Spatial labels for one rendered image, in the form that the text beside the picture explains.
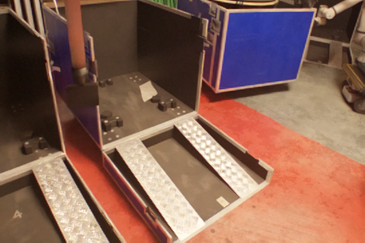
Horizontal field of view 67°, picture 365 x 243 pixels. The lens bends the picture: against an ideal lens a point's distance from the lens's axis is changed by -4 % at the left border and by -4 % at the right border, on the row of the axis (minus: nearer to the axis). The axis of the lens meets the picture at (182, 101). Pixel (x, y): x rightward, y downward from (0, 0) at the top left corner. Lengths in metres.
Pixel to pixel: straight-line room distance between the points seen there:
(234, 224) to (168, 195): 0.44
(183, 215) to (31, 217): 0.89
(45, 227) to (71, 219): 0.16
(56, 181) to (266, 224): 1.31
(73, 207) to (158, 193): 0.50
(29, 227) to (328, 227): 1.77
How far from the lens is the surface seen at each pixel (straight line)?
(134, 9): 2.91
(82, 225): 1.78
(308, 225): 2.03
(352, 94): 3.57
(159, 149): 2.25
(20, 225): 1.94
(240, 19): 2.64
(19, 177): 2.06
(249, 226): 1.89
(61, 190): 1.90
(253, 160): 2.15
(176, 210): 1.83
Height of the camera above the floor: 1.47
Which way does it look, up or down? 30 degrees down
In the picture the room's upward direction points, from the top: 4 degrees clockwise
